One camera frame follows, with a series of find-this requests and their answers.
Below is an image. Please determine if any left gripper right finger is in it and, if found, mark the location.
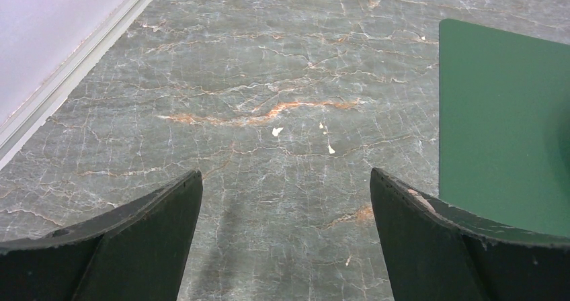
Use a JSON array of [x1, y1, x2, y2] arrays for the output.
[[370, 168, 569, 300]]

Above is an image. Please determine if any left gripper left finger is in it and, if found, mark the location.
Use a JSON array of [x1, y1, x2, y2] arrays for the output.
[[1, 171, 203, 300]]

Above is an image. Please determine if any green rectangular placemat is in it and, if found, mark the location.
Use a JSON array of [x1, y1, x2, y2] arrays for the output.
[[439, 19, 569, 237]]

